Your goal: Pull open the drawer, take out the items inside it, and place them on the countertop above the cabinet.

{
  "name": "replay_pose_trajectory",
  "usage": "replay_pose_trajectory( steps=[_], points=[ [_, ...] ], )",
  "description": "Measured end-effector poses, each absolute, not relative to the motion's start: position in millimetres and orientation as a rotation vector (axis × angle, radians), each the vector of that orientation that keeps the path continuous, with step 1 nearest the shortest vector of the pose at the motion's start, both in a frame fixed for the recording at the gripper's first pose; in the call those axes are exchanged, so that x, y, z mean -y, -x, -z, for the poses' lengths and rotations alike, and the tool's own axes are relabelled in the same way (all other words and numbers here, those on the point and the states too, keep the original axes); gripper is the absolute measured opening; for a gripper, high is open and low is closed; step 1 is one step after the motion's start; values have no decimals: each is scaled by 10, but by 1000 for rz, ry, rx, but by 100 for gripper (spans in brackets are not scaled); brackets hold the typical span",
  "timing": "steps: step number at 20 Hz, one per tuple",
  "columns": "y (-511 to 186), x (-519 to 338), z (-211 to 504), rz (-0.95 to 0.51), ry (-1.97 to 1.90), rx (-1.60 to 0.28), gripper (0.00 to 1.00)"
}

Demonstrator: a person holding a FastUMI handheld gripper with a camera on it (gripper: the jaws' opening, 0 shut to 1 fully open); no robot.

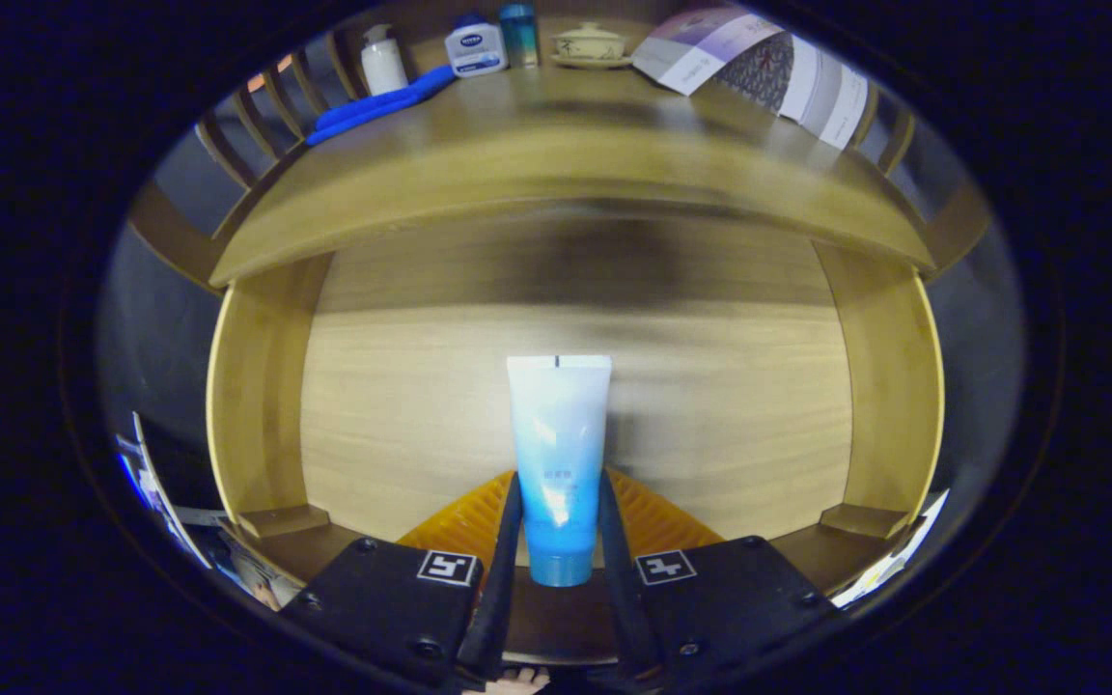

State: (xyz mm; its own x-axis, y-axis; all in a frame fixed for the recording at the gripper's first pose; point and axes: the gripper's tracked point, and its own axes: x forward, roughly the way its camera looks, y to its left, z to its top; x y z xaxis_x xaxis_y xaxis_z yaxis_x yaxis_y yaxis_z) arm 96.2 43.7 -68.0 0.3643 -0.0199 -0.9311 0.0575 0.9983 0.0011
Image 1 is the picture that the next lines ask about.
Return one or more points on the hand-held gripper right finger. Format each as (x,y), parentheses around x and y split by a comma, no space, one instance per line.
(617,608)

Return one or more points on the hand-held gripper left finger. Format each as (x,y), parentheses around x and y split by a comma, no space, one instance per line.
(503,608)

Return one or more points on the blue white tube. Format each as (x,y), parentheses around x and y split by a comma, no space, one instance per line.
(558,434)

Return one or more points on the wooden drawer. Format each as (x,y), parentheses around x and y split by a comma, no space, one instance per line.
(402,405)

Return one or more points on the wooden countertop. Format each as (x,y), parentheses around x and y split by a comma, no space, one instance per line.
(537,154)

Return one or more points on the printed paper clutter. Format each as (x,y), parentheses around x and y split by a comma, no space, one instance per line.
(247,574)

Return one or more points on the white sheet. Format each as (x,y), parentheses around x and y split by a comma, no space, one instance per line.
(894,565)

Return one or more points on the blue folded cloth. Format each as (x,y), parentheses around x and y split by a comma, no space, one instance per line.
(373,106)

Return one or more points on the black backdrop cloth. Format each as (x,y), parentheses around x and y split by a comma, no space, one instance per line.
(184,169)

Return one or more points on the white pump bottle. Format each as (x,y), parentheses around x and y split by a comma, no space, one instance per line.
(384,68)

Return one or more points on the white book patterned cover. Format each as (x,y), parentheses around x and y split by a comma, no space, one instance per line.
(759,72)

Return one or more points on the white blue-capped lotion bottle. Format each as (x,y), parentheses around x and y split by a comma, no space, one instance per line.
(476,48)

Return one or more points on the purple white book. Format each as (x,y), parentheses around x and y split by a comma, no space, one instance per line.
(691,48)

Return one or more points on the beige lidded teacup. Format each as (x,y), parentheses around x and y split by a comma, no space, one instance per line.
(591,43)

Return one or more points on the teal spray can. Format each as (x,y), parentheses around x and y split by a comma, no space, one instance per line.
(519,34)

